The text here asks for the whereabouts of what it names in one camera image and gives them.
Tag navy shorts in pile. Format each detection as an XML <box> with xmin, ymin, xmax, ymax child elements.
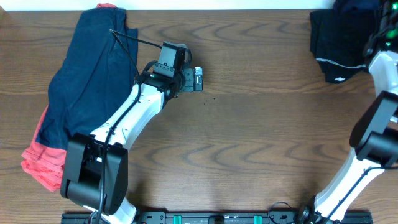
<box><xmin>35</xmin><ymin>8</ymin><xmax>138</xmax><ymax>149</ymax></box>

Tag black folded clothes stack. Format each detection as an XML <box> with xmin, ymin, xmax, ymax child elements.
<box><xmin>310</xmin><ymin>9</ymin><xmax>375</xmax><ymax>84</ymax></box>

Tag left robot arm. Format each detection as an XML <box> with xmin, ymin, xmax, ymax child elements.
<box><xmin>60</xmin><ymin>42</ymin><xmax>203</xmax><ymax>223</ymax></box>

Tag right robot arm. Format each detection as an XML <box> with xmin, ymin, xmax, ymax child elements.
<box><xmin>294</xmin><ymin>1</ymin><xmax>397</xmax><ymax>223</ymax></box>

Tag navy blue shorts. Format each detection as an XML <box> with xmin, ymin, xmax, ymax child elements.
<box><xmin>332</xmin><ymin>0</ymin><xmax>379</xmax><ymax>14</ymax></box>

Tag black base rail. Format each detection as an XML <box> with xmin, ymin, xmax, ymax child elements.
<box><xmin>60</xmin><ymin>211</ymin><xmax>373</xmax><ymax>224</ymax></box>

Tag red garment in pile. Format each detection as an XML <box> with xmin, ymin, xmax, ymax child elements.
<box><xmin>21</xmin><ymin>4</ymin><xmax>116</xmax><ymax>192</ymax></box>

